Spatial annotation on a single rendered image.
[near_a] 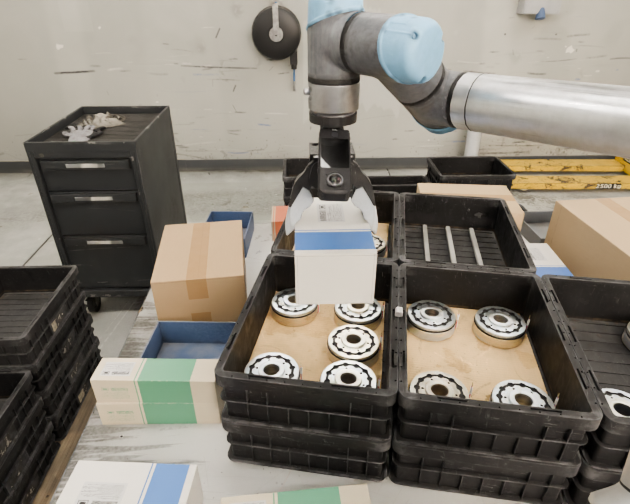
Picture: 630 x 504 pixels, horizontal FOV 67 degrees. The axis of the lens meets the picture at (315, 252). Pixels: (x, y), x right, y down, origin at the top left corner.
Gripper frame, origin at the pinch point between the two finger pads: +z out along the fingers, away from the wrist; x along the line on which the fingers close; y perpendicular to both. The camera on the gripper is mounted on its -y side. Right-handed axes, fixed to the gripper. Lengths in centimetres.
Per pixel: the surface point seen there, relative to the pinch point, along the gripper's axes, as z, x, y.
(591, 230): 22, -73, 42
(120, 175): 36, 82, 124
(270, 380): 18.5, 10.2, -13.6
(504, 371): 28.4, -33.7, -2.7
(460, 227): 28, -42, 56
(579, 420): 18.9, -35.3, -22.5
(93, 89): 41, 169, 327
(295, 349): 28.4, 6.6, 4.6
